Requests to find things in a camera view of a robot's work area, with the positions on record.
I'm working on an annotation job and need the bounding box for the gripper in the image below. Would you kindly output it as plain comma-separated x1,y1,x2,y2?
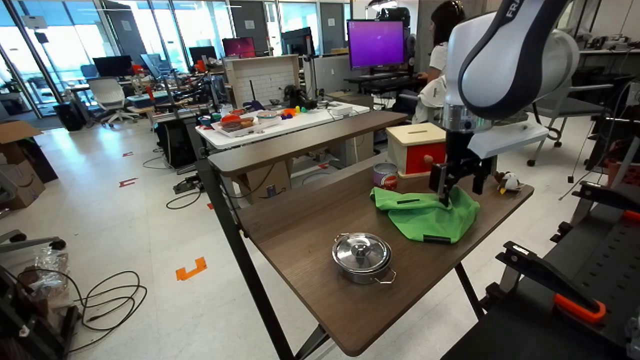
429,131,496,207

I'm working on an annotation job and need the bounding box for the green cloth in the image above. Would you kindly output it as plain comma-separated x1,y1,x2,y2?
370,185,481,245

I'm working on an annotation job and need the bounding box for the small plush toy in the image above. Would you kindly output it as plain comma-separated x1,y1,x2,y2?
493,170,525,195

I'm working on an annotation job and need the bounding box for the red drawer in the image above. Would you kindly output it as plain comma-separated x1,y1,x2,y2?
405,142,447,176

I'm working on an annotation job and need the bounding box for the tin can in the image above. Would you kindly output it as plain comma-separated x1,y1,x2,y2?
372,162,399,191

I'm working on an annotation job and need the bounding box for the wooden box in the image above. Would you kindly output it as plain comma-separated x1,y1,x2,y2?
385,122,448,179

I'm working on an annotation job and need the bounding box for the silver pot lid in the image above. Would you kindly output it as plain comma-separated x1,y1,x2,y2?
333,232,392,267

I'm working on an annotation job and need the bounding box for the silver pot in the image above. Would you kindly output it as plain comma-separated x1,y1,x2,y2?
332,232,398,286

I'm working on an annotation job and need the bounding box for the grey chair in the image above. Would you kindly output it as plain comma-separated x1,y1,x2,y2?
524,81,614,168

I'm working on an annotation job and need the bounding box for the person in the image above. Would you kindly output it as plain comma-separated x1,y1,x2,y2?
412,0,466,124

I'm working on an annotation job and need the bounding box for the black and orange clamp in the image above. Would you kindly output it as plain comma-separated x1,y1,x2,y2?
495,241,608,326
572,180,640,224

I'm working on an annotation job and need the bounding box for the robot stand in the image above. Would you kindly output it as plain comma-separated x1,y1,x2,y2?
440,180,640,360

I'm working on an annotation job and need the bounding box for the monitor with purple screen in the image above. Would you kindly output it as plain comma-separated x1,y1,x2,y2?
346,18,406,71

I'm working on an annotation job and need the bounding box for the white table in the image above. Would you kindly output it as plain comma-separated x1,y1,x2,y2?
194,102,371,151

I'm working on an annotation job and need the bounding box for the black monitor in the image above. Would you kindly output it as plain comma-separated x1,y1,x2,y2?
92,54,135,79
280,27,315,56

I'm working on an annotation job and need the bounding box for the white brick pattern board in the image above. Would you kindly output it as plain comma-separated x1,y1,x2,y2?
224,54,301,108

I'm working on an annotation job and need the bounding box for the tray of toy food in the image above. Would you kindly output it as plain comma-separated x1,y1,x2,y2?
212,113,262,138

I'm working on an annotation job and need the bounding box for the monitor with red screen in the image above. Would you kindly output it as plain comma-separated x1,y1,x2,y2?
222,36,257,59

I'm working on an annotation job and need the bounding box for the power strip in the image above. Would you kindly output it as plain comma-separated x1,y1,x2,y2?
172,174,204,195

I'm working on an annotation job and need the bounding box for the black computer tower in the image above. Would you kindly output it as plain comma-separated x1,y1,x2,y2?
154,117,199,169
53,101,86,132

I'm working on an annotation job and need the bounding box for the white office chair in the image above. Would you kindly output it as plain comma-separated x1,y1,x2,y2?
87,77,139,126

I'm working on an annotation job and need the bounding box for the clear plastic bag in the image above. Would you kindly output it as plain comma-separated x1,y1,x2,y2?
29,246,71,297

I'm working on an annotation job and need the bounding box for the stack of cardboard boxes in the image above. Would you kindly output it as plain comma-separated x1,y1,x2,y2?
0,120,59,211

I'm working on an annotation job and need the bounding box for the black cable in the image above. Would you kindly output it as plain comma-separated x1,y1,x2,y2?
165,189,204,211
16,270,149,354

